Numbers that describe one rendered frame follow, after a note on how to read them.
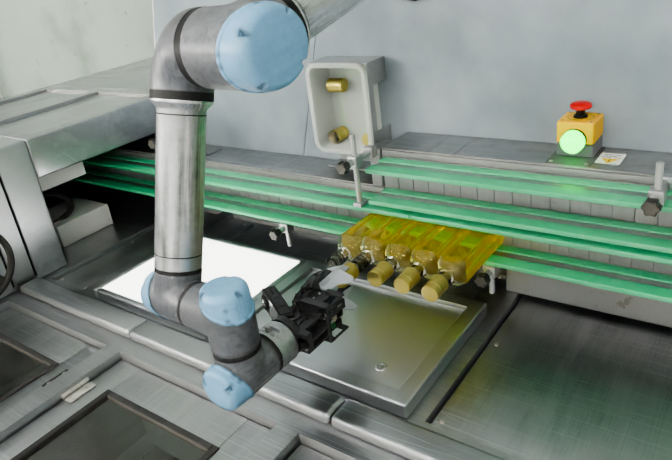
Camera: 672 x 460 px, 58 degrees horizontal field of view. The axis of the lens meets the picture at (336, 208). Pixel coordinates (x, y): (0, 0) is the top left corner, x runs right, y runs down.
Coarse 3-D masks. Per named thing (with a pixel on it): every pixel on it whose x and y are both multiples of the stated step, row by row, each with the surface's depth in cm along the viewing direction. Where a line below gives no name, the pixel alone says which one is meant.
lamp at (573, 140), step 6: (570, 132) 115; (576, 132) 115; (582, 132) 116; (564, 138) 116; (570, 138) 115; (576, 138) 114; (582, 138) 115; (564, 144) 116; (570, 144) 115; (576, 144) 115; (582, 144) 115; (564, 150) 117; (570, 150) 116; (576, 150) 115
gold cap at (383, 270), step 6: (378, 264) 118; (384, 264) 118; (390, 264) 118; (372, 270) 116; (378, 270) 116; (384, 270) 116; (390, 270) 118; (372, 276) 116; (378, 276) 115; (384, 276) 116; (390, 276) 119; (372, 282) 117; (378, 282) 116
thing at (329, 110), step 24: (312, 72) 148; (336, 72) 151; (360, 72) 138; (312, 96) 149; (336, 96) 154; (360, 96) 150; (312, 120) 152; (336, 120) 157; (360, 120) 152; (336, 144) 154; (360, 144) 151
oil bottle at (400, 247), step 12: (408, 228) 128; (420, 228) 127; (432, 228) 127; (396, 240) 123; (408, 240) 123; (420, 240) 123; (384, 252) 122; (396, 252) 120; (408, 252) 120; (408, 264) 121
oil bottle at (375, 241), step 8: (384, 224) 131; (392, 224) 130; (400, 224) 130; (408, 224) 131; (376, 232) 128; (384, 232) 127; (392, 232) 127; (368, 240) 125; (376, 240) 124; (384, 240) 124; (360, 248) 125; (368, 248) 124; (376, 248) 123; (384, 248) 124; (376, 256) 123; (376, 264) 125
